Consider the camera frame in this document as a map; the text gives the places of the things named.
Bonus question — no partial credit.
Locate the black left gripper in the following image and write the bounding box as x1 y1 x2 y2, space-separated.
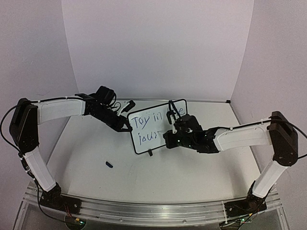
92 105 133 132

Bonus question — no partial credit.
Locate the white whiteboard with black frame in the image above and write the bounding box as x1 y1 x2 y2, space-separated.
127 102 173 154

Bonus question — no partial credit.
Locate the blue marker cap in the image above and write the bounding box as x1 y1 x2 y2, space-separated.
106 161 113 168

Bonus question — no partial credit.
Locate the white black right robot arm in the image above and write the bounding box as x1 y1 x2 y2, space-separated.
163 111 298 217

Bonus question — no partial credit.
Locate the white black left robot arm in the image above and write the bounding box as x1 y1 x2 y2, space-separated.
9 86 135 214

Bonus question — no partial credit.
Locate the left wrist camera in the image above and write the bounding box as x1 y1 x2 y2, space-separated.
119 100 136 115

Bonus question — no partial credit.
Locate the black camera cable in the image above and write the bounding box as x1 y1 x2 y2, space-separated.
167 100 180 118

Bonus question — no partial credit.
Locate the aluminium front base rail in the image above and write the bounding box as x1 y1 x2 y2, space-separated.
13 183 289 230

